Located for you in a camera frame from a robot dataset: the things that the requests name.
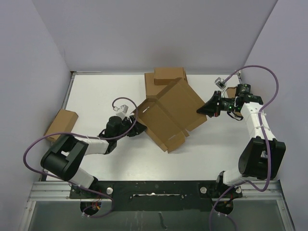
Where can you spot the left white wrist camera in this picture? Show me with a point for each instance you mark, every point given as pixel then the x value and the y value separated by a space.
pixel 121 111

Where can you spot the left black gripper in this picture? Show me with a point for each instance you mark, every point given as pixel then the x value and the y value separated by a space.
pixel 137 128

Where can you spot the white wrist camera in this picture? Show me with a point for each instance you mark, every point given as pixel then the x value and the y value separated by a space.
pixel 121 111
pixel 221 83

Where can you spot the large closed cardboard box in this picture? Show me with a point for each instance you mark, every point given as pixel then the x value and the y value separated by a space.
pixel 154 88

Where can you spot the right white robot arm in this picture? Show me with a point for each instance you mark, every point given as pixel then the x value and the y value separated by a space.
pixel 263 154

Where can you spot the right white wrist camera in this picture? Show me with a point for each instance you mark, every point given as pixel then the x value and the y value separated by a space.
pixel 221 83

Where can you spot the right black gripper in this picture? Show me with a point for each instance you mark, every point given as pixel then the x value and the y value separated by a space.
pixel 210 108

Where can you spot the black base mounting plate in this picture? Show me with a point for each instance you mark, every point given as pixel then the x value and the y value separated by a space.
pixel 168 195

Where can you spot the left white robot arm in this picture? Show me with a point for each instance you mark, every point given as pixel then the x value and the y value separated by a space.
pixel 63 159

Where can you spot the small closed cardboard box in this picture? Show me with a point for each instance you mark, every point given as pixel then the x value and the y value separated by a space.
pixel 165 75

